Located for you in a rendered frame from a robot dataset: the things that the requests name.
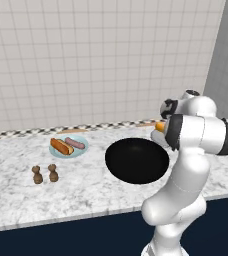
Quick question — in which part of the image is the light blue plate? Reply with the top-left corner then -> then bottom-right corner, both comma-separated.
49,134 -> 89,160

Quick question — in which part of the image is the black bowl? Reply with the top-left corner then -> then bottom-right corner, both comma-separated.
104,137 -> 170,185

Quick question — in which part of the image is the brown pepper shaker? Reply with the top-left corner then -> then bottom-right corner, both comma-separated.
31,165 -> 44,185
47,163 -> 60,183

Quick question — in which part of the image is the pink sausage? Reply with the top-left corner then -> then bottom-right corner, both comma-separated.
64,136 -> 86,150

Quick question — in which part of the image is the hot dog bun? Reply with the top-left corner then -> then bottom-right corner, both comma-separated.
50,137 -> 75,156

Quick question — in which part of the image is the orange bun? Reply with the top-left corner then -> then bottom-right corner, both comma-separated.
154,121 -> 167,133

